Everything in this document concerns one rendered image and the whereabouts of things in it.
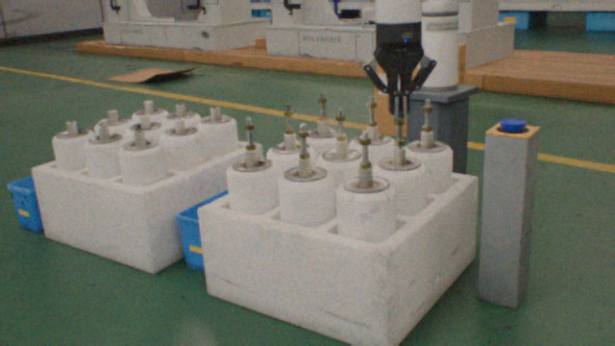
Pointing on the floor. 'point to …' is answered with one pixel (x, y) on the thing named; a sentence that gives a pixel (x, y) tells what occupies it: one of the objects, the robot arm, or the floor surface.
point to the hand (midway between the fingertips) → (399, 106)
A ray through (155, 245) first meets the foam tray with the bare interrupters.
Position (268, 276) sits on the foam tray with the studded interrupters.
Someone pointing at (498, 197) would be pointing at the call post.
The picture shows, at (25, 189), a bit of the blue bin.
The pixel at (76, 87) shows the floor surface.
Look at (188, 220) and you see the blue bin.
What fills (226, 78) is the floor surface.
